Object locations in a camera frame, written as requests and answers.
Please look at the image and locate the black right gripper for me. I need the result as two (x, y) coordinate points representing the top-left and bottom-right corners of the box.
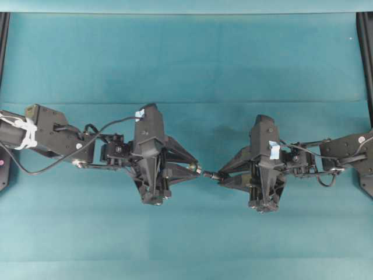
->
(217, 142), (315, 213)

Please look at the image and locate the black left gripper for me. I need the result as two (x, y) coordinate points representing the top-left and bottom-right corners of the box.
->
(100, 134), (203, 207)

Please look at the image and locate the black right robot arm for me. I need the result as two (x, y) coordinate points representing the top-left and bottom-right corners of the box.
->
(204, 132), (372, 213)

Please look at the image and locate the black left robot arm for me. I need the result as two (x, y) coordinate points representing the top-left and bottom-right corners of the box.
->
(1, 103), (201, 205)

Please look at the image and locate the teal table cloth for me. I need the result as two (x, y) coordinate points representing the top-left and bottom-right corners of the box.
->
(1, 13), (372, 279)

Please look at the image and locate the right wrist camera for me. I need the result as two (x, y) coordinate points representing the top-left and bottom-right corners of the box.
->
(250, 114), (280, 160)

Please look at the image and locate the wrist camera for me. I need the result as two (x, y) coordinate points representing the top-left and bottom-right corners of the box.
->
(250, 114), (280, 160)
(132, 103), (165, 158)

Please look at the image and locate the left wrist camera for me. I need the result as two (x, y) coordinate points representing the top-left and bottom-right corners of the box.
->
(132, 103), (165, 158)

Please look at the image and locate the left black cable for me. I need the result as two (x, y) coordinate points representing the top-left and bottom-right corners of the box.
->
(8, 116), (139, 176)

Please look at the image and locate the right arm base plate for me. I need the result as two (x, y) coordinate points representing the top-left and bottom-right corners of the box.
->
(357, 159), (372, 198)

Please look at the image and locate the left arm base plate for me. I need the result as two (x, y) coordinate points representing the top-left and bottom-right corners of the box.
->
(0, 148), (12, 191)

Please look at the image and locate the black right frame rail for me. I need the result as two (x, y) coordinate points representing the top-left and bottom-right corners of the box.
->
(356, 11), (372, 126)

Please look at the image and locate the black frame rail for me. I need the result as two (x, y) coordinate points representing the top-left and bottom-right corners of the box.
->
(0, 12), (11, 84)
(356, 11), (372, 126)

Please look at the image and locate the black left frame rail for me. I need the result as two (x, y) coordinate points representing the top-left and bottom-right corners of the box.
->
(0, 12), (11, 84)

